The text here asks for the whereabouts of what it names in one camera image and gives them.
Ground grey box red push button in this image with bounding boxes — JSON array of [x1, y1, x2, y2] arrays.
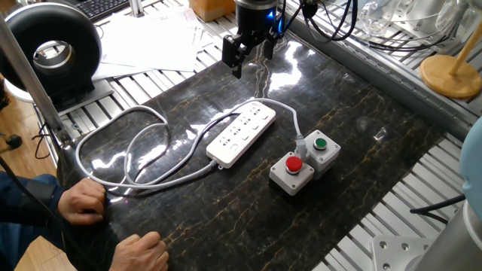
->
[[268, 151, 316, 196]]

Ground black ring shaped device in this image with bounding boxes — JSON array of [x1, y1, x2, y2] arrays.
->
[[0, 2, 103, 106]]

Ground round wooden stand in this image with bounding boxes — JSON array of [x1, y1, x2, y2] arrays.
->
[[419, 29, 482, 99]]

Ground silver robot mount plate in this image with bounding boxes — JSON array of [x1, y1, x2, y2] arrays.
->
[[371, 235, 434, 271]]

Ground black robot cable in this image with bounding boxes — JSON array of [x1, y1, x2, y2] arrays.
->
[[280, 0, 358, 43]]

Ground person left hand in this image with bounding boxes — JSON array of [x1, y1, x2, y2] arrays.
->
[[56, 177, 108, 226]]

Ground person right hand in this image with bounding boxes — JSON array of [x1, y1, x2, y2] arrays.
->
[[108, 231, 170, 271]]

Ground white power strip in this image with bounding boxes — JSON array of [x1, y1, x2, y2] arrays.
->
[[206, 100, 277, 169]]

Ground clear plastic container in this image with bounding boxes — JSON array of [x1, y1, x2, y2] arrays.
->
[[357, 0, 404, 37]]

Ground black marble pattern slab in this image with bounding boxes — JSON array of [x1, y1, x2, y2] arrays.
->
[[56, 32, 445, 271]]

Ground black keyboard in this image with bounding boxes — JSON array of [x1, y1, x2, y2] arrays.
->
[[75, 0, 133, 22]]

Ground white paper sheets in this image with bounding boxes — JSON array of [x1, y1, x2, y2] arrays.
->
[[92, 5, 215, 82]]

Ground grey box green push button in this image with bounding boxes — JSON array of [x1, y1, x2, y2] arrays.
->
[[303, 129, 342, 180]]

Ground silver metal post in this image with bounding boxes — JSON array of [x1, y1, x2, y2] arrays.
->
[[130, 0, 146, 18]]

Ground brown cardboard box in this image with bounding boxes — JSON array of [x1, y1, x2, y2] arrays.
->
[[188, 0, 236, 23]]

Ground grey aluminium beam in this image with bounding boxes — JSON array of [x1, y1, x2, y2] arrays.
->
[[284, 7, 482, 142]]

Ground black cable bundle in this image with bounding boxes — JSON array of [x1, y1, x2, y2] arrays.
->
[[361, 32, 456, 52]]

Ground person left forearm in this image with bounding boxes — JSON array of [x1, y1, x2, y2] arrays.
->
[[0, 172, 66, 227]]

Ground blue trousers leg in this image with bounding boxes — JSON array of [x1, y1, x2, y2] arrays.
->
[[0, 221, 42, 271]]

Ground thick black cable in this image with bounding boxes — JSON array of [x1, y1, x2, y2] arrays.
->
[[409, 193, 467, 226]]

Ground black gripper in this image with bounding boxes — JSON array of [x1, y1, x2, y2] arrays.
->
[[221, 0, 282, 80]]

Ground white power cord with plug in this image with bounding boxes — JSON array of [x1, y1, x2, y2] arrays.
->
[[75, 97, 312, 190]]

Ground aluminium frame pole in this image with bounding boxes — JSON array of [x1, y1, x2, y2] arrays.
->
[[0, 14, 76, 150]]

